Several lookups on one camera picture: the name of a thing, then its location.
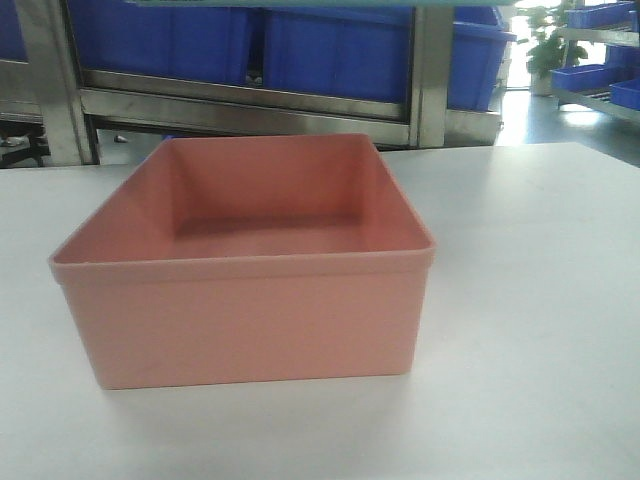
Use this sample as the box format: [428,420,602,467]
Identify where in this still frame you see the pink plastic box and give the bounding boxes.
[49,134,435,389]

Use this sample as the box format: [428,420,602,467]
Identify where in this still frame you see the far steel shelf rack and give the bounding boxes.
[552,1,639,123]

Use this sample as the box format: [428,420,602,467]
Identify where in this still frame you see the large blue bin right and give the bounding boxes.
[263,7,413,103]

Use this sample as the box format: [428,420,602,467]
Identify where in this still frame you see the large blue bin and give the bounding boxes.
[68,1,252,85]
[263,7,413,103]

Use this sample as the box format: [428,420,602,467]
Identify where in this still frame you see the large blue bin left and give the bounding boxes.
[68,1,252,85]

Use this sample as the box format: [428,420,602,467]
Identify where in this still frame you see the tilted blue bin on top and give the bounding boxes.
[447,6,516,112]

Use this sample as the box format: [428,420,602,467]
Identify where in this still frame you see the green potted plant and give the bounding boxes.
[517,1,588,97]

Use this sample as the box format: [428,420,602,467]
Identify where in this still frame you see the small blue tray lower left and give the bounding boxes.
[551,64,626,92]

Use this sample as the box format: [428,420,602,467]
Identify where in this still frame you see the small blue tray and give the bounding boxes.
[610,78,640,110]
[566,1,635,29]
[551,64,626,92]

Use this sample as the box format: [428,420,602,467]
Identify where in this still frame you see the small blue tray lower right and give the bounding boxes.
[610,78,640,110]

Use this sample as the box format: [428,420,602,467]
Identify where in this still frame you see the blue bin far left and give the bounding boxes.
[0,0,27,61]

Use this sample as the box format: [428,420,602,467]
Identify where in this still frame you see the small blue tray upper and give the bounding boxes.
[566,1,635,29]

